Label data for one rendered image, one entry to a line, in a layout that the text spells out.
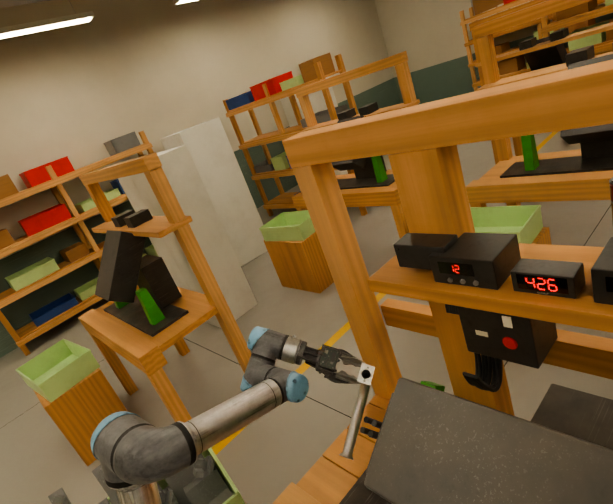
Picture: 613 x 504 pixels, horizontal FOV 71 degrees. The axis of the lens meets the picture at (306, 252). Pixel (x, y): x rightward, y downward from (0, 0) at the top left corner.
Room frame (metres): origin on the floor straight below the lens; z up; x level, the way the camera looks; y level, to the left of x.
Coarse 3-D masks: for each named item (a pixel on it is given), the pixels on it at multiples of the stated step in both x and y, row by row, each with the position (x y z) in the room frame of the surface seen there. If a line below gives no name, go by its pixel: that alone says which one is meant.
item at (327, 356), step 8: (304, 344) 1.06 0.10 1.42; (304, 352) 1.08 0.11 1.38; (312, 352) 1.06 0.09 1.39; (320, 352) 1.03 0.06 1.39; (328, 352) 1.03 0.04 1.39; (336, 352) 1.03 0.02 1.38; (296, 360) 1.05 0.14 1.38; (312, 360) 1.02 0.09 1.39; (320, 360) 1.02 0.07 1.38; (328, 360) 1.01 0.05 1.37; (336, 360) 1.01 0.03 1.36; (320, 368) 1.00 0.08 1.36; (328, 368) 1.00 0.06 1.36
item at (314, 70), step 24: (288, 72) 6.97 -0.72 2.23; (312, 72) 6.17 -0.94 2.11; (336, 72) 6.15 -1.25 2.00; (240, 96) 7.53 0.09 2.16; (264, 96) 7.04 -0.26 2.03; (288, 96) 6.50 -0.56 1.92; (240, 144) 7.88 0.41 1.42; (264, 144) 8.11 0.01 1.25; (264, 168) 7.65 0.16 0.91; (288, 168) 7.14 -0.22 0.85; (264, 192) 7.88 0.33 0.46
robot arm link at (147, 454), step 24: (264, 384) 0.92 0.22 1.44; (288, 384) 0.93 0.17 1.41; (216, 408) 0.84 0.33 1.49; (240, 408) 0.84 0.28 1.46; (264, 408) 0.87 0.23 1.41; (144, 432) 0.75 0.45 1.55; (168, 432) 0.75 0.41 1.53; (192, 432) 0.76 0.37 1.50; (216, 432) 0.78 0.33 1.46; (120, 456) 0.72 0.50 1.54; (144, 456) 0.71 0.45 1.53; (168, 456) 0.71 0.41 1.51; (192, 456) 0.73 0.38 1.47; (144, 480) 0.70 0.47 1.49
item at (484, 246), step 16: (464, 240) 0.93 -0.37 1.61; (480, 240) 0.90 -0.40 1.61; (496, 240) 0.87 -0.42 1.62; (512, 240) 0.85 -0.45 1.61; (432, 256) 0.91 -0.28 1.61; (448, 256) 0.88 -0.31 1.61; (464, 256) 0.86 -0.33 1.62; (480, 256) 0.83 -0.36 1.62; (496, 256) 0.81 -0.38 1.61; (512, 256) 0.85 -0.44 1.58; (608, 256) 0.66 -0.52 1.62; (448, 272) 0.89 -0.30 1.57; (464, 272) 0.85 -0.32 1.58; (480, 272) 0.82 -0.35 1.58; (496, 272) 0.80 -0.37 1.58; (592, 272) 0.65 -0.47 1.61; (608, 272) 0.63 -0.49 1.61; (496, 288) 0.80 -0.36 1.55; (608, 288) 0.63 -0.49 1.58
